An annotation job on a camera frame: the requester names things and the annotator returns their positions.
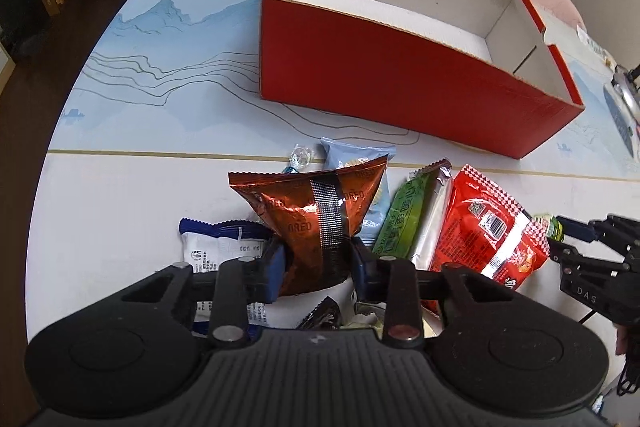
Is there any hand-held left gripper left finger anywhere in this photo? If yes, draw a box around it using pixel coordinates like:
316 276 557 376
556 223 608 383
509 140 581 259
120 241 288 349

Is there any white and blue snack packet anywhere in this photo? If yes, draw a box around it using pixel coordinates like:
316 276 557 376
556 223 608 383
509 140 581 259
179 217 281 338

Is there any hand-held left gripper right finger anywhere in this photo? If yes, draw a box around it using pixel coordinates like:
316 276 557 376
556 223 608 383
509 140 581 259
350 237 526 343

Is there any copper foil snack bag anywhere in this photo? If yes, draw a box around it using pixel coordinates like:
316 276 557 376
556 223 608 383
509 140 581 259
228 155 389 298

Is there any light blue snack packet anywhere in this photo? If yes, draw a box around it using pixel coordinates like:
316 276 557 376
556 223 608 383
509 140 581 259
320 137 397 248

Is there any grey desk lamp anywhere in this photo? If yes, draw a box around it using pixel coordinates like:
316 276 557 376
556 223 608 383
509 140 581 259
611 63 640 120

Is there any blue wrapped candy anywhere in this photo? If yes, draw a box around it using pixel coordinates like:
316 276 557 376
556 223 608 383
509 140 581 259
282 146 315 172

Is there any red snack bag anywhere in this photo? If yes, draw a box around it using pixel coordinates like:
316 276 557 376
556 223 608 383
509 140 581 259
427 164 551 294

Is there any red cardboard box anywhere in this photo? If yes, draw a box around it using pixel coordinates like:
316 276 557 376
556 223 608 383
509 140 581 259
259 0 586 160

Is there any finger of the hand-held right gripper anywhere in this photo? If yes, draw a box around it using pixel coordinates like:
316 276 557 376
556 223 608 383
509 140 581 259
555 215 640 249
547 242 632 272

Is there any black snack packet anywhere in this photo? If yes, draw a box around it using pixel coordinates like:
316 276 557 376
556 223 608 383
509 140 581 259
295 297 346 330

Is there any small green snack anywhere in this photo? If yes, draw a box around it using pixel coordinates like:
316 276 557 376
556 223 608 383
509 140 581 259
532 214 566 243

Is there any green snack packet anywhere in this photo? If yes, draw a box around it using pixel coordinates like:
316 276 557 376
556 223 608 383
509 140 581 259
371 159 453 270

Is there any pale snack packet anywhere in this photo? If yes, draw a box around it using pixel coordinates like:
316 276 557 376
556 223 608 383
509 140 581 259
354 299 443 339

